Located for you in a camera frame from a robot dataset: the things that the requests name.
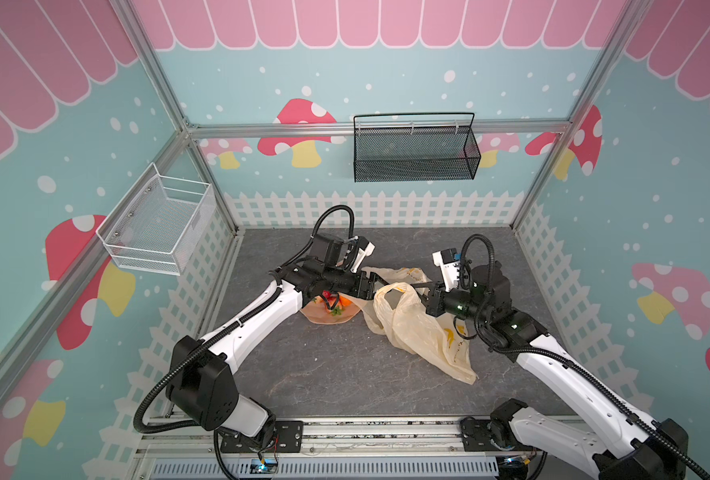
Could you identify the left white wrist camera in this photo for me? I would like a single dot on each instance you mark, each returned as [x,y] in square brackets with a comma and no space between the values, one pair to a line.
[359,248]

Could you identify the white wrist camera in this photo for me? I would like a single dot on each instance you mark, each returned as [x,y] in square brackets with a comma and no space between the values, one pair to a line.
[359,248]
[447,261]

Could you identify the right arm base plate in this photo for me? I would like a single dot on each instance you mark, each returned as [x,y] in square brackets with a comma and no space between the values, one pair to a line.
[480,434]

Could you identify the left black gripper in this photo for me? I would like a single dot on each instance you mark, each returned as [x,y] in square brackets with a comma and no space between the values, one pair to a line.
[369,287]

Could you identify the pink wavy fruit plate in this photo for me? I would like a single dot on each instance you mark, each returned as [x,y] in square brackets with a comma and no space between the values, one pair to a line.
[316,313]

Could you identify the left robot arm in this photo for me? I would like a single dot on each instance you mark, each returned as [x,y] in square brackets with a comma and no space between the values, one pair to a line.
[203,385]

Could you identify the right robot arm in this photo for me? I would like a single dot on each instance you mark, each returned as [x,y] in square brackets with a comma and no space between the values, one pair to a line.
[619,441]

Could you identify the black mesh wall basket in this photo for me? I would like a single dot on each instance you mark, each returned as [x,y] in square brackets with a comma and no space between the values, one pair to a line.
[406,147]

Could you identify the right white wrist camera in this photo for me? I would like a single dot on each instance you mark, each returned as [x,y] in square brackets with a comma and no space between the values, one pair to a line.
[447,261]

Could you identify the banana print plastic bag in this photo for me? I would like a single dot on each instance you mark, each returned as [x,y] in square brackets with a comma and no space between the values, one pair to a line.
[397,312]

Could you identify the white mesh wall basket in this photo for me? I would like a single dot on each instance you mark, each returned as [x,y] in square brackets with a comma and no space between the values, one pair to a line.
[158,224]

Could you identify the red strawberry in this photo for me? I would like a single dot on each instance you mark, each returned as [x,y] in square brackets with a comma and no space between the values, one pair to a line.
[331,302]

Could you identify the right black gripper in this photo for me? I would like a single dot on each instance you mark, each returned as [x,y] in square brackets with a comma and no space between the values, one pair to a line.
[431,298]

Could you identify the aluminium front rail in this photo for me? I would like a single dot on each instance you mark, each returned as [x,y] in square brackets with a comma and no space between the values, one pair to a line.
[385,441]

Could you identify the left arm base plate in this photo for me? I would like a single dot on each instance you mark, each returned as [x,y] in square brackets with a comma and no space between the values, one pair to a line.
[278,436]

